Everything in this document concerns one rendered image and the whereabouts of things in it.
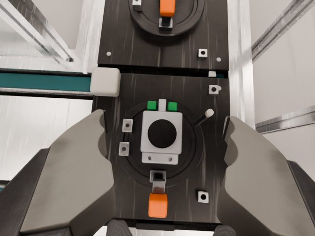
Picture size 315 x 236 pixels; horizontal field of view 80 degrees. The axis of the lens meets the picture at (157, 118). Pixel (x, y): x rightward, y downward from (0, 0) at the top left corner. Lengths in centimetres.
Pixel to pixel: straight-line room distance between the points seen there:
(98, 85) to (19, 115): 19
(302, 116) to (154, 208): 23
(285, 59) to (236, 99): 24
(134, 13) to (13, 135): 33
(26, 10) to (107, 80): 13
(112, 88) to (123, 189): 16
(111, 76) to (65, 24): 28
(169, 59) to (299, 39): 37
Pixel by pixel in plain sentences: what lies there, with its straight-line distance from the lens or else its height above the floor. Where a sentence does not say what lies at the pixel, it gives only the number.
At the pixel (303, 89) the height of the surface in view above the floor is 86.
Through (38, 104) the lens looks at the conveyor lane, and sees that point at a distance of 45.
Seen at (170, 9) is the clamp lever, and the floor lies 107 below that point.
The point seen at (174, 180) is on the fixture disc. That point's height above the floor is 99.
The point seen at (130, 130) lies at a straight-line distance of 29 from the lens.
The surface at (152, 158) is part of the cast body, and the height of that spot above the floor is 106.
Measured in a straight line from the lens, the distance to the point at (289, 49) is 60.
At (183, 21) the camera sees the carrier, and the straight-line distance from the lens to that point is 38.
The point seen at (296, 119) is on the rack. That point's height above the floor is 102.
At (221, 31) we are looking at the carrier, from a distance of 41.
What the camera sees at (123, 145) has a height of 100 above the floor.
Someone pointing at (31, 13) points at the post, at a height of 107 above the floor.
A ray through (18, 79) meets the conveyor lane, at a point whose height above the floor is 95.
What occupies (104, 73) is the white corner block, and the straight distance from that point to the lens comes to 34.
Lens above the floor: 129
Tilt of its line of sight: 79 degrees down
